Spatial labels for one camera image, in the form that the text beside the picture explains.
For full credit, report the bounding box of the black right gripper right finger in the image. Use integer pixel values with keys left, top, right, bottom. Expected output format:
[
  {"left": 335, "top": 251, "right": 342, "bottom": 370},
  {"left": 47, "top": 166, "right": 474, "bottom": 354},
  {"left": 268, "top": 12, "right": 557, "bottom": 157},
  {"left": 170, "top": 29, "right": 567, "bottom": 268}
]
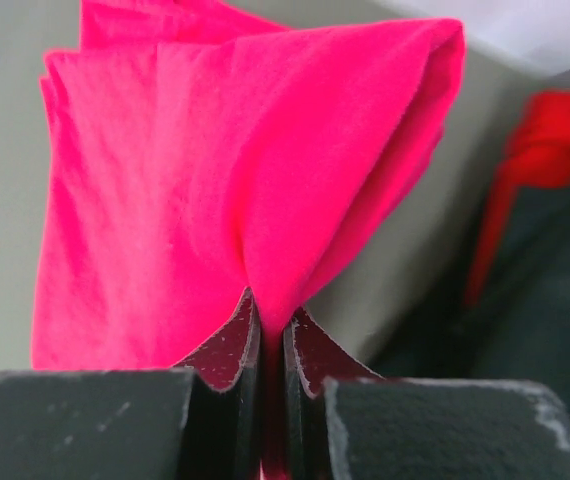
[{"left": 283, "top": 309, "right": 570, "bottom": 480}]

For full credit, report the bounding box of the black folded t shirt top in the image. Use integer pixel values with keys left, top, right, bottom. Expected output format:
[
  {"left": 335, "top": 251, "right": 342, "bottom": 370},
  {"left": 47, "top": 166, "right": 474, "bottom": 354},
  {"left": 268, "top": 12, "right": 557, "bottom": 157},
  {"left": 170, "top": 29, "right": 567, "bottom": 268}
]
[{"left": 464, "top": 89, "right": 570, "bottom": 480}]

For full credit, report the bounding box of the red folded t shirt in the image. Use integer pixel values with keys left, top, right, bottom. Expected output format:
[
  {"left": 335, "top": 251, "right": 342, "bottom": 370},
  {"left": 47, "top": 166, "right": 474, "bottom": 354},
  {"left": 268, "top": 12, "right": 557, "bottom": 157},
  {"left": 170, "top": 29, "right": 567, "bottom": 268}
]
[{"left": 464, "top": 90, "right": 570, "bottom": 306}]

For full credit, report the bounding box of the pink t shirt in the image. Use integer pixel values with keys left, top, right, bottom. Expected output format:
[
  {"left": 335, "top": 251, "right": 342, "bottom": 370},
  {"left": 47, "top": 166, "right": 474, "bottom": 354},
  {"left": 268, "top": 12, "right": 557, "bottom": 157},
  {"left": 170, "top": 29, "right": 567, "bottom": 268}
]
[{"left": 31, "top": 1, "right": 465, "bottom": 479}]

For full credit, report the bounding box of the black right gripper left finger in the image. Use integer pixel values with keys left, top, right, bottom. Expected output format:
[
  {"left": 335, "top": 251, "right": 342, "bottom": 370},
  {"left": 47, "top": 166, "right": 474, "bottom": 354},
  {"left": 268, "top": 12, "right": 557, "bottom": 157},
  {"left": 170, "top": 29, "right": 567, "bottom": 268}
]
[{"left": 0, "top": 292, "right": 261, "bottom": 479}]

